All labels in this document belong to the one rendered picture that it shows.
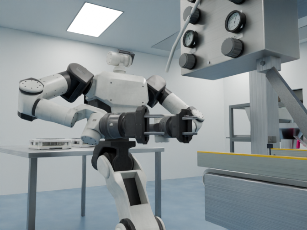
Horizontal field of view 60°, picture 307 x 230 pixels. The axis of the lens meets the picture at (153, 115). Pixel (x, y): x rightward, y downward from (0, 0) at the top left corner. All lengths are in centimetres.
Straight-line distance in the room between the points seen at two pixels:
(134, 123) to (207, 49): 39
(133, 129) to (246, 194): 44
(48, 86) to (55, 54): 445
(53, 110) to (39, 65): 448
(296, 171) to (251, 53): 20
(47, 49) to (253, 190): 522
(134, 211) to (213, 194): 59
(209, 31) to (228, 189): 32
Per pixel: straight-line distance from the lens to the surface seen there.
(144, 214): 114
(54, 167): 535
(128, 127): 86
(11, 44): 548
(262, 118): 85
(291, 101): 43
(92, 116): 95
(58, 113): 96
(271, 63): 51
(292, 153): 79
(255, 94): 87
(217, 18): 57
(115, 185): 118
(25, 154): 182
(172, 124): 101
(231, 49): 49
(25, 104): 100
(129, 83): 125
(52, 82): 112
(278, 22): 53
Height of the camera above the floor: 98
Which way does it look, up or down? 5 degrees up
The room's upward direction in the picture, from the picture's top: straight up
